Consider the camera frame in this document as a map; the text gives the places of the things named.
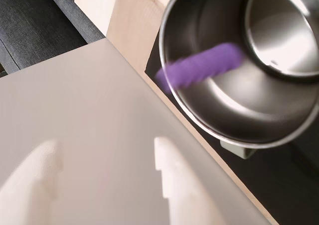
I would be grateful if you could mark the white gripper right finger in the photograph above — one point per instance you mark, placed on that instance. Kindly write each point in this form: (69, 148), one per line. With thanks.
(184, 197)

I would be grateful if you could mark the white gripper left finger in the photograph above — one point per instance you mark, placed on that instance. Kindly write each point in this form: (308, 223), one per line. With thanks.
(22, 195)

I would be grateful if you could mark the purple pen grip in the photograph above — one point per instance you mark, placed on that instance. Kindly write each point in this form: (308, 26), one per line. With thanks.
(199, 65)

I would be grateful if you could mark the pale green steel-rimmed cup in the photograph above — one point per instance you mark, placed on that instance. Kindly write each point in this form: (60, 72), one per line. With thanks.
(249, 120)

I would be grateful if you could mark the light wooden panel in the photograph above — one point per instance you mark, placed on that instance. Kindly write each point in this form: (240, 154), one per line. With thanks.
(134, 23)

